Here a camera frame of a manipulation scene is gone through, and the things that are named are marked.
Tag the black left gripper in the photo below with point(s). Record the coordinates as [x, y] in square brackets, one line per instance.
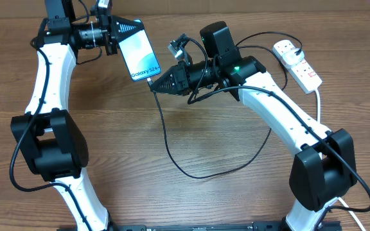
[112, 25]

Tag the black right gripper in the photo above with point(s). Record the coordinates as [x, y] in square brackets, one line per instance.
[180, 75]

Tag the blue Samsung Galaxy smartphone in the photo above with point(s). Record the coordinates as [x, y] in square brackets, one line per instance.
[139, 56]

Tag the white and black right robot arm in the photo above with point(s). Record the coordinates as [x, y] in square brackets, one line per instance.
[324, 166]

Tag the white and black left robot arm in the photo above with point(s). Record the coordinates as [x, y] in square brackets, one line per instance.
[46, 135]

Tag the white charger plug adapter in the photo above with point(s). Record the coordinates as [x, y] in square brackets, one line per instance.
[293, 57]

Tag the white power strip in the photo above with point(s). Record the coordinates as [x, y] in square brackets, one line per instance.
[302, 73]

